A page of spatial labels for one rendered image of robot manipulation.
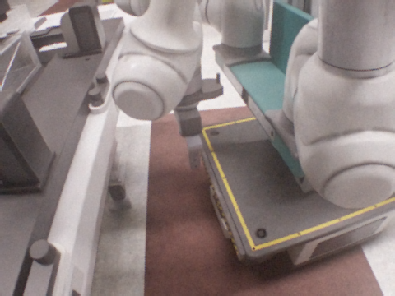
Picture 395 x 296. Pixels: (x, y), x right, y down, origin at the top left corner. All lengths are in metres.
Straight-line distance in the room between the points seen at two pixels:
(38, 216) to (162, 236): 0.98
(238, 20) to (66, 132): 0.65
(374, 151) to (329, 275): 1.00
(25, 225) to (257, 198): 0.82
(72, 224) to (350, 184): 0.39
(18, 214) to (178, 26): 0.34
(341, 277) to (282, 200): 0.47
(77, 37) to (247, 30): 0.53
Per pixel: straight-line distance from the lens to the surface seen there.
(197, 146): 0.60
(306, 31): 0.57
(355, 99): 0.36
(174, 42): 0.37
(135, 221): 1.42
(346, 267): 1.36
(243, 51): 0.98
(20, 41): 0.77
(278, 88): 0.86
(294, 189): 1.10
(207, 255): 1.27
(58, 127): 0.55
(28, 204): 0.44
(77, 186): 0.48
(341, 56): 0.36
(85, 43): 0.82
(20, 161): 0.42
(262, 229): 0.97
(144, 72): 0.35
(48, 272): 0.38
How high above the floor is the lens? 1.17
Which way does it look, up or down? 44 degrees down
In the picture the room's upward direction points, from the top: 5 degrees counter-clockwise
